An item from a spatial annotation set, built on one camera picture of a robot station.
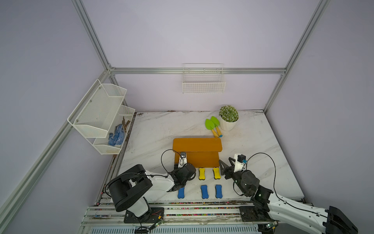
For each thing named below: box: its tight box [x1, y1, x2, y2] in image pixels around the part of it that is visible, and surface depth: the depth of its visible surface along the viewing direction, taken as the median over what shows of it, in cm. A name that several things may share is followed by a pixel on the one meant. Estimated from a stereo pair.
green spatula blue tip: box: [210, 116, 224, 138], surface depth 116 cm
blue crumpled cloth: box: [108, 123, 125, 146], surface depth 89 cm
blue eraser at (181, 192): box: [177, 187, 185, 199], surface depth 81 cm
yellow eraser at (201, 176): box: [198, 167, 206, 180], surface depth 89 cm
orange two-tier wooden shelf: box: [172, 137, 223, 168], surface depth 88 cm
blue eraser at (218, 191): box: [215, 184, 223, 199], surface depth 82 cm
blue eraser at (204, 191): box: [200, 184, 209, 199], surface depth 83 cm
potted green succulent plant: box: [218, 104, 240, 132], surface depth 103 cm
